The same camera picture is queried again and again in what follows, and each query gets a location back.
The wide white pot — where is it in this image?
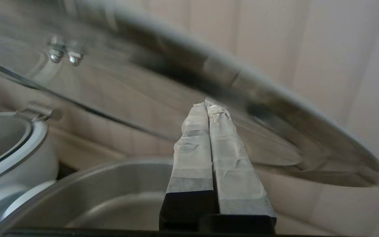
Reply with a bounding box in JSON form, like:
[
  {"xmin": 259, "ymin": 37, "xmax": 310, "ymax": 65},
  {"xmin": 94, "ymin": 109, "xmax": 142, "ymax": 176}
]
[{"xmin": 0, "ymin": 132, "xmax": 60, "ymax": 227}]

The small glass lid white rim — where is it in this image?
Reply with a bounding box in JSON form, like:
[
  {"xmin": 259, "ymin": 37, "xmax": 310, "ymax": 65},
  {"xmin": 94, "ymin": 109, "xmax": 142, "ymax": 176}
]
[{"xmin": 0, "ymin": 0, "xmax": 379, "ymax": 188}]

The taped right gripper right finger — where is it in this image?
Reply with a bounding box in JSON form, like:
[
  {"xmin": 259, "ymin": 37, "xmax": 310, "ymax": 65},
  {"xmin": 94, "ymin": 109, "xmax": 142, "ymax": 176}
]
[{"xmin": 206, "ymin": 100, "xmax": 277, "ymax": 218}]

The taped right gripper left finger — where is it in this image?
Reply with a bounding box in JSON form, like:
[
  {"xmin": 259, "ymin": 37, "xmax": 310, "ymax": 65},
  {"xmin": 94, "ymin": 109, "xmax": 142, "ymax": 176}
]
[{"xmin": 159, "ymin": 103, "xmax": 219, "ymax": 231}]

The small round white pot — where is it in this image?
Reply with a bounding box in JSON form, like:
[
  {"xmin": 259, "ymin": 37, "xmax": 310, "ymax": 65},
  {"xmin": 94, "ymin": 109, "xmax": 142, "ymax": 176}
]
[{"xmin": 0, "ymin": 156, "xmax": 338, "ymax": 232}]

